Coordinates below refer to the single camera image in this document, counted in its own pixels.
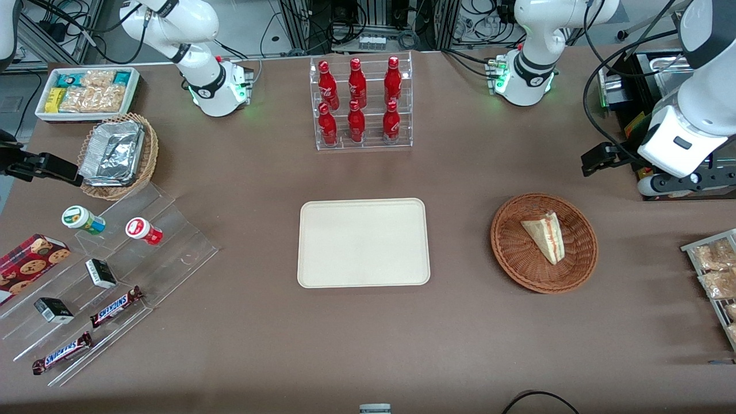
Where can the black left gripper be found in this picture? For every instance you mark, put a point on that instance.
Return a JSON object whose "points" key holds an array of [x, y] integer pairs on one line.
{"points": [[625, 154]]}

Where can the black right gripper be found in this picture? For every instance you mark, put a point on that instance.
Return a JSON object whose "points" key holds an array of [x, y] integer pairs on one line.
{"points": [[11, 163]]}

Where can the triangular sandwich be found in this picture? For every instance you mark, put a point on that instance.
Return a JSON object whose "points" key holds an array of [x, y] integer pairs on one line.
{"points": [[545, 237]]}

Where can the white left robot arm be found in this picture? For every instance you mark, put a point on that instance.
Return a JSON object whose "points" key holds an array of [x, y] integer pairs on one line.
{"points": [[540, 34]]}

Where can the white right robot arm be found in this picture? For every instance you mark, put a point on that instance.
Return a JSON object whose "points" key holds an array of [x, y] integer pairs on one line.
{"points": [[172, 29]]}

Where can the light wicker basket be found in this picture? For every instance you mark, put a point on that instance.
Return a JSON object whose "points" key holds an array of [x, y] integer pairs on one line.
{"points": [[150, 149]]}

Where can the brown wicker basket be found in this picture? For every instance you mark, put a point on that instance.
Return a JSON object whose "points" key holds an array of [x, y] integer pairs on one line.
{"points": [[517, 253]]}

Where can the cream plastic tray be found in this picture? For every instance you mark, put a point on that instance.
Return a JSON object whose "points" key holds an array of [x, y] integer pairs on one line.
{"points": [[363, 242]]}

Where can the green lid cup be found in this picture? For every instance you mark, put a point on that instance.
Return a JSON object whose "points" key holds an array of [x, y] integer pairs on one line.
{"points": [[80, 218]]}

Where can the black hot food machine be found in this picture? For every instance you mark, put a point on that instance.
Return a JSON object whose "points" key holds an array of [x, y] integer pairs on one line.
{"points": [[632, 115]]}

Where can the white snack bin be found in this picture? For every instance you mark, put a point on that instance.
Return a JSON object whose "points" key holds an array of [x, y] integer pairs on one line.
{"points": [[43, 115]]}

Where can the stack of foil containers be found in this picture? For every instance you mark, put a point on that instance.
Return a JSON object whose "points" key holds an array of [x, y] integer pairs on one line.
{"points": [[112, 152]]}

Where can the yellow snack packet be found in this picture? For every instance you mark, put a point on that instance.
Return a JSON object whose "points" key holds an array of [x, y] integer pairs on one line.
{"points": [[54, 99]]}

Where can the clear bag of crackers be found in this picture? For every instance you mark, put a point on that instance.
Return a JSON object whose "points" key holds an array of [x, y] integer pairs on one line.
{"points": [[99, 78], [95, 99]]}

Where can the teal snack packet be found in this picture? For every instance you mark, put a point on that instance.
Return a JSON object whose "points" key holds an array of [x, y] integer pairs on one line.
{"points": [[72, 80], [122, 77]]}

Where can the red cookie box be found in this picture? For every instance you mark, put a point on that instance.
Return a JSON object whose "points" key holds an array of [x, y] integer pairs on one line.
{"points": [[29, 267]]}

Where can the red lid cup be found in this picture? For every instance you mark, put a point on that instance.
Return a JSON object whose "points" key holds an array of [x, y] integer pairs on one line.
{"points": [[141, 230]]}

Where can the small black white box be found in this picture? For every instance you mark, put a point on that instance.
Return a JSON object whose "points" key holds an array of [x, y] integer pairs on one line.
{"points": [[100, 273], [53, 310]]}

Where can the steel food pan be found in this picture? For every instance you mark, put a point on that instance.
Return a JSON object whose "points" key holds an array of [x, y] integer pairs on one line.
{"points": [[667, 62]]}

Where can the clear acrylic stepped stand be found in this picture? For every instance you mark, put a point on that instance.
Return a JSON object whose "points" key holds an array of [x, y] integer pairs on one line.
{"points": [[172, 253]]}

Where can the snickers bar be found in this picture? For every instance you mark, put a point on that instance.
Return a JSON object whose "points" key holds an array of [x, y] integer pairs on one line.
{"points": [[115, 307], [62, 353]]}

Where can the clear bag of snacks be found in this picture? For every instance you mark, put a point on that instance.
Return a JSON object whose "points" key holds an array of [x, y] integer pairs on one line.
{"points": [[720, 284], [714, 256]]}

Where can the red cola bottle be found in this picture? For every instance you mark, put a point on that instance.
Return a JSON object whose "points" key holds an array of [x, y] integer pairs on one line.
{"points": [[357, 83], [356, 123], [327, 85], [327, 126], [391, 123], [393, 81]]}

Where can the clear acrylic bottle rack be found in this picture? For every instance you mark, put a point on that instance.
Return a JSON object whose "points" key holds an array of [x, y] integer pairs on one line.
{"points": [[362, 144]]}

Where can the white power strip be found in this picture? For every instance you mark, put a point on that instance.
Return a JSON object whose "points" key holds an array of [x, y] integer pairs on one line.
{"points": [[372, 42]]}

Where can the grey device at table edge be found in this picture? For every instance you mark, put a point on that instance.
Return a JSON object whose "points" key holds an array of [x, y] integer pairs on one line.
{"points": [[375, 409]]}

